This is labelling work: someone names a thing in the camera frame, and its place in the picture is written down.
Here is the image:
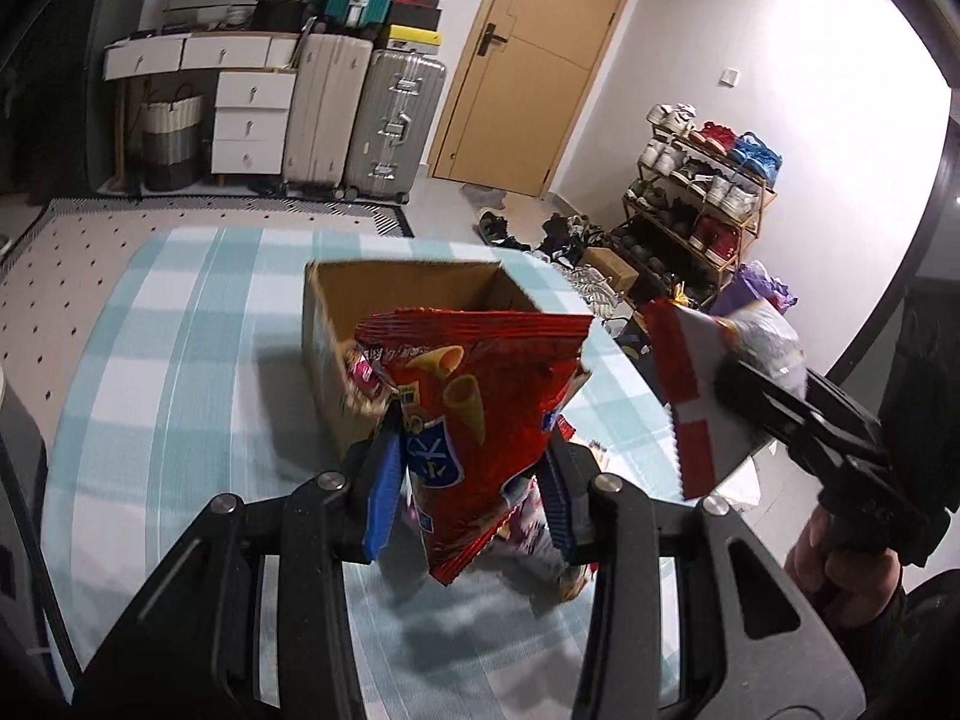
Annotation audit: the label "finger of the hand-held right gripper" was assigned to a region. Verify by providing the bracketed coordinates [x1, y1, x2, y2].
[808, 375, 882, 443]
[712, 360, 893, 496]

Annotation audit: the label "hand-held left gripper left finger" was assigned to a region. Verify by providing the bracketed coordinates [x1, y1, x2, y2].
[71, 405, 406, 720]

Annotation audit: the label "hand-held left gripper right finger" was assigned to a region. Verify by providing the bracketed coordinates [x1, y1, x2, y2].
[536, 439, 871, 720]

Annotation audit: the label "white packet with red edge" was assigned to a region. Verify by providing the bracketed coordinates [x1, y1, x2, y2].
[645, 298, 809, 501]

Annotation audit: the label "large red chip bag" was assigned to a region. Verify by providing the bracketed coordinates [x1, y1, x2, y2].
[354, 307, 595, 586]

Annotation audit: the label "brown cardboard box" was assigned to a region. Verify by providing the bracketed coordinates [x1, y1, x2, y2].
[302, 259, 593, 458]

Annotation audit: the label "person's right hand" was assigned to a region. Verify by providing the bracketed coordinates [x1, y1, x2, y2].
[784, 510, 905, 627]

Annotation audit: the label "purple gift bag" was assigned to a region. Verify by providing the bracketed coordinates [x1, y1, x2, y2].
[709, 261, 796, 316]

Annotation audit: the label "wooden shoe rack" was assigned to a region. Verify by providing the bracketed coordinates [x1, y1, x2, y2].
[607, 127, 777, 308]

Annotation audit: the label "checked teal tablecloth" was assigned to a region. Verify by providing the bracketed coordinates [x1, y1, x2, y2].
[41, 225, 758, 720]

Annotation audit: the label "small brown carton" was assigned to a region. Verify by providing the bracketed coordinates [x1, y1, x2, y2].
[577, 246, 638, 287]

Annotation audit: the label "rows of shoes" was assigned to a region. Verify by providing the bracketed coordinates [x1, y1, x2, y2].
[626, 101, 785, 271]

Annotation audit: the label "pile of floor shoes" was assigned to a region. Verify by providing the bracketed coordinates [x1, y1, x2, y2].
[476, 206, 646, 316]

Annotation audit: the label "grey door mat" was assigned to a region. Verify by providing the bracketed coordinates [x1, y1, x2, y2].
[459, 181, 511, 209]

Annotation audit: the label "marble top side cabinet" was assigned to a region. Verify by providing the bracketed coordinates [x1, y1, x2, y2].
[0, 375, 50, 608]

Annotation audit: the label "silver suitcase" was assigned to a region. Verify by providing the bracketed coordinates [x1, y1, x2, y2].
[343, 49, 448, 205]

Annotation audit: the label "beige suitcase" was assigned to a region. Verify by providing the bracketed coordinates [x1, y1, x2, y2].
[281, 31, 374, 200]

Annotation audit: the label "white drawer desk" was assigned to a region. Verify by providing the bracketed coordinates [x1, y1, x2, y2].
[103, 30, 301, 188]

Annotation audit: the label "woven laundry basket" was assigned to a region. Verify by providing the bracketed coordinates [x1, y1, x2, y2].
[140, 86, 205, 192]

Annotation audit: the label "wooden door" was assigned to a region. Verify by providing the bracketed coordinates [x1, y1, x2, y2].
[426, 0, 647, 200]

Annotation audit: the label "yellow and black shoe box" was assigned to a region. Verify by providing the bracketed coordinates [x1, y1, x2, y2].
[379, 24, 440, 55]

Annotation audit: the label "plain black shoe box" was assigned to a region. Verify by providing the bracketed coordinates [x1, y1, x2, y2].
[386, 6, 442, 32]

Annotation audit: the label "black case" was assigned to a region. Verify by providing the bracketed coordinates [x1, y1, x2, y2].
[251, 0, 308, 35]

